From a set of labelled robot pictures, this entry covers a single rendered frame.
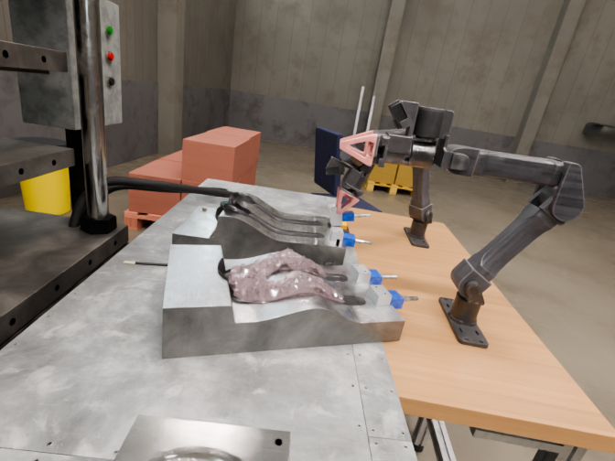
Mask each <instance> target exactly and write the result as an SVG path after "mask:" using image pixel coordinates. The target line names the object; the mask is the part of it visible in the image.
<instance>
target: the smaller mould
mask: <svg viewBox="0 0 615 461"><path fill-rule="evenodd" d="M291 434H292V433H291V432H288V431H280V430H273V429H264V428H257V427H249V426H240V425H233V424H225V423H210V422H202V421H194V420H186V419H178V418H170V417H162V416H154V415H146V414H138V415H137V417H136V419H135V421H134V423H133V425H132V427H131V429H130V431H129V433H128V434H127V436H126V438H125V439H124V442H123V444H122V446H121V447H120V449H119V451H118V453H117V455H116V457H115V459H114V461H290V452H291Z"/></svg>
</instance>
